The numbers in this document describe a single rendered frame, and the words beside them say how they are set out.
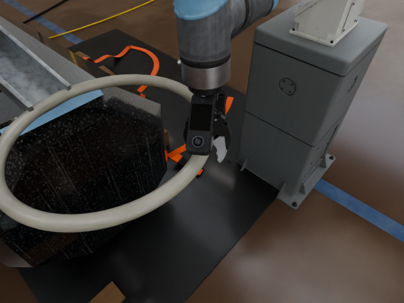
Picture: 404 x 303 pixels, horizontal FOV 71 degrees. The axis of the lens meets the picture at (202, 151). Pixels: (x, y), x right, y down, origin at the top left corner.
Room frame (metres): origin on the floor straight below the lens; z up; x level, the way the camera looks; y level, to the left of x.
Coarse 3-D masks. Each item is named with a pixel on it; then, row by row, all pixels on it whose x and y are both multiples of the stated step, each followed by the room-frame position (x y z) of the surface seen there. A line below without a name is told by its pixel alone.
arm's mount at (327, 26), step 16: (320, 0) 1.04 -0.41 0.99; (336, 0) 1.01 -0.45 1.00; (352, 0) 1.03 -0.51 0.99; (304, 16) 1.07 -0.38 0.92; (320, 16) 1.03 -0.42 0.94; (336, 16) 1.00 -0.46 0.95; (352, 16) 1.08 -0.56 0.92; (304, 32) 1.06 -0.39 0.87; (320, 32) 1.02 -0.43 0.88; (336, 32) 0.99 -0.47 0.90
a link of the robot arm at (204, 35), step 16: (176, 0) 0.45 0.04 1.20; (192, 0) 0.43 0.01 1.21; (208, 0) 0.43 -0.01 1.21; (224, 0) 0.44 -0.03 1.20; (240, 0) 0.48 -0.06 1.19; (176, 16) 0.45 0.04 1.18; (192, 16) 0.43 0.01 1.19; (208, 16) 0.43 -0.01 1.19; (224, 16) 0.44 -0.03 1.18; (240, 16) 0.47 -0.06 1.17; (192, 32) 0.43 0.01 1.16; (208, 32) 0.43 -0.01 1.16; (224, 32) 0.44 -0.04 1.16; (192, 48) 0.43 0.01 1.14; (208, 48) 0.42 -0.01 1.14; (224, 48) 0.44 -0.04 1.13; (192, 64) 0.43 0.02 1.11; (208, 64) 0.42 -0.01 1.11
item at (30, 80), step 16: (0, 32) 0.80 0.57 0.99; (0, 48) 0.77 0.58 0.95; (16, 48) 0.76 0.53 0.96; (0, 64) 0.71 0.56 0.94; (16, 64) 0.72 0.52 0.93; (32, 64) 0.73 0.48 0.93; (0, 80) 0.61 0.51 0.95; (16, 80) 0.67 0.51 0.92; (32, 80) 0.68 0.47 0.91; (48, 80) 0.69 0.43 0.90; (64, 80) 0.65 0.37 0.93; (16, 96) 0.57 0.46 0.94; (32, 96) 0.62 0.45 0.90
